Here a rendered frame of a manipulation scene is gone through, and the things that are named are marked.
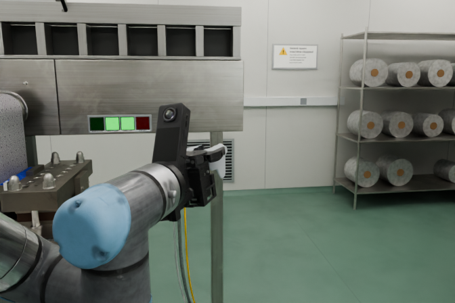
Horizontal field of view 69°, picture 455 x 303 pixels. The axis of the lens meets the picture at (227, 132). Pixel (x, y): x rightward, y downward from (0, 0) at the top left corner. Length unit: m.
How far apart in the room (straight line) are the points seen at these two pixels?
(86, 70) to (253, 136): 2.70
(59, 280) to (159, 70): 1.05
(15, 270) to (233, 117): 1.10
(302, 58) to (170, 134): 3.49
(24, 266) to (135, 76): 1.04
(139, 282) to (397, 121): 3.71
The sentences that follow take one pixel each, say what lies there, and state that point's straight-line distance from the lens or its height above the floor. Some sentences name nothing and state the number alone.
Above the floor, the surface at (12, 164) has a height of 1.08.
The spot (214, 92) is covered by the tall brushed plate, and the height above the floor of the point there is 1.31.
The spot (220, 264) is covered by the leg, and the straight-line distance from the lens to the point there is 1.82.
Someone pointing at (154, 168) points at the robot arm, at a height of 1.25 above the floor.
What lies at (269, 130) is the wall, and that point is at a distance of 3.89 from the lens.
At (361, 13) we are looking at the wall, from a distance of 4.29.
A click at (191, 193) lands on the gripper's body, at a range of 0.53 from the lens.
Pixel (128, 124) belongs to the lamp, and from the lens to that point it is 1.42.
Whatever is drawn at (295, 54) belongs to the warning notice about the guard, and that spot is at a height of 1.63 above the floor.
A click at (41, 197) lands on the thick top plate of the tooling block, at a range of 1.17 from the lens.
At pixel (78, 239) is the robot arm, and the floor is 1.21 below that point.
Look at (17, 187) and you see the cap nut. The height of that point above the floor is 1.04.
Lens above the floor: 1.37
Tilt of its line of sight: 9 degrees down
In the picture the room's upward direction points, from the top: straight up
